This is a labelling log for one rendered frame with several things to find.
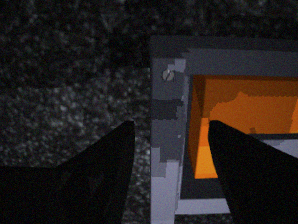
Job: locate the orange l-shaped part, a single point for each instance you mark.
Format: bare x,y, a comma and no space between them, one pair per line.
251,104

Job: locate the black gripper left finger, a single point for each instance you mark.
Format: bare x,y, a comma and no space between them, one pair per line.
89,188

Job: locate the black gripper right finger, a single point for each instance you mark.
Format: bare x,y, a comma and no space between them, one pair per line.
260,182

